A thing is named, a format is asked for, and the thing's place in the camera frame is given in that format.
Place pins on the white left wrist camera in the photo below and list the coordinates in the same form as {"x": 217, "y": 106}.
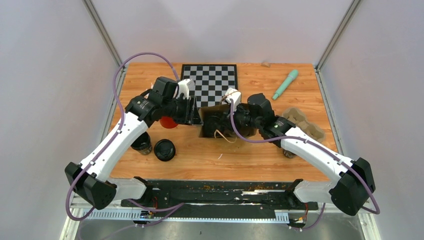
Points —
{"x": 184, "y": 88}

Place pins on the cardboard cup carrier tray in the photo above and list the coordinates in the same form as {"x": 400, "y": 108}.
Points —
{"x": 299, "y": 118}

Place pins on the small brown wood block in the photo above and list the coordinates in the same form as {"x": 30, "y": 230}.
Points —
{"x": 266, "y": 64}

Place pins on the green paper bag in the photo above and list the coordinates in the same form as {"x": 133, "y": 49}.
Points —
{"x": 216, "y": 123}

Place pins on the red straw holder cup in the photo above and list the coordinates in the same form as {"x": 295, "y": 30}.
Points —
{"x": 168, "y": 122}

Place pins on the clear brown plastic cup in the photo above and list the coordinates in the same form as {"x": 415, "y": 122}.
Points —
{"x": 288, "y": 154}

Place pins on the black lid stack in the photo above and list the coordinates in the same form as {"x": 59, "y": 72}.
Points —
{"x": 164, "y": 150}

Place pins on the mint green handle tool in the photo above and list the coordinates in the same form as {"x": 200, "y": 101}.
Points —
{"x": 288, "y": 80}

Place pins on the black white chessboard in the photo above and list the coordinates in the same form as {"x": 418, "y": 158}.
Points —
{"x": 211, "y": 81}

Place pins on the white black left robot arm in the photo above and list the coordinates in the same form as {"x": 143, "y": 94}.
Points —
{"x": 116, "y": 145}

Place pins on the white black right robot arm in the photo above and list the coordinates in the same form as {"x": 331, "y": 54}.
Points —
{"x": 351, "y": 182}

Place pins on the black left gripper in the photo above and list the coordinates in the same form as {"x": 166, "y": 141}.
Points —
{"x": 191, "y": 117}

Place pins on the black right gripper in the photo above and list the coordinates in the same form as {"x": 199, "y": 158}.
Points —
{"x": 226, "y": 120}

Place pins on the black cup stack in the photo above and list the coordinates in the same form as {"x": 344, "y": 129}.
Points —
{"x": 143, "y": 144}

